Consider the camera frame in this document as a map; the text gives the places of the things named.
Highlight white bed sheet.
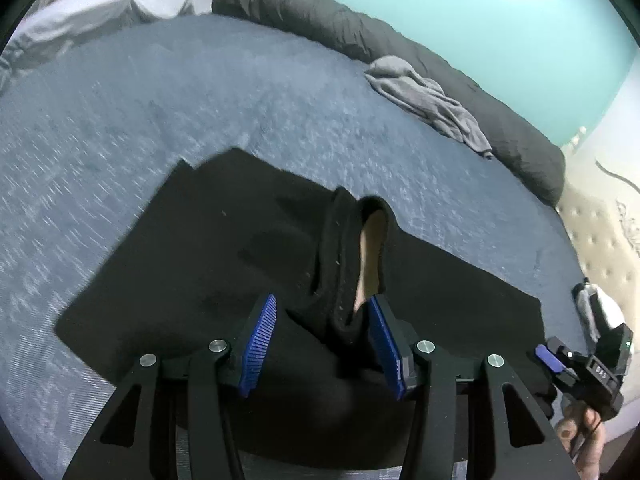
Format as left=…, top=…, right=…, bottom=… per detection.
left=0, top=0, right=226, bottom=76

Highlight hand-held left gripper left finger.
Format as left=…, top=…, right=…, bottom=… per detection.
left=62, top=294, right=279, bottom=480

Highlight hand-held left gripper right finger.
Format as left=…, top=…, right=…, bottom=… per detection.
left=367, top=294, right=581, bottom=480

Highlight person's right hand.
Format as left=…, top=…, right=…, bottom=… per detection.
left=554, top=401, right=609, bottom=480

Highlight beige tufted headboard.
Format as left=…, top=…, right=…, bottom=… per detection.
left=555, top=125, right=640, bottom=426

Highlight white and black garment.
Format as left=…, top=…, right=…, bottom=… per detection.
left=572, top=282, right=627, bottom=347

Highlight grey knit garment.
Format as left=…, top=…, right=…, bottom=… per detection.
left=364, top=56, right=496, bottom=160

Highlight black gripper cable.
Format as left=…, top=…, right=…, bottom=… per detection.
left=572, top=412, right=603, bottom=461

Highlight blue patterned bedspread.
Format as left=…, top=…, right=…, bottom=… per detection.
left=0, top=12, right=592, bottom=480

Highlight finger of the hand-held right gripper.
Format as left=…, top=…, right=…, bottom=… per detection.
left=533, top=343, right=569, bottom=376

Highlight black pants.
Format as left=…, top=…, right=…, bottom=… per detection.
left=54, top=146, right=557, bottom=472

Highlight dark grey duvet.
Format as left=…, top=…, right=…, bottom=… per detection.
left=211, top=0, right=566, bottom=206

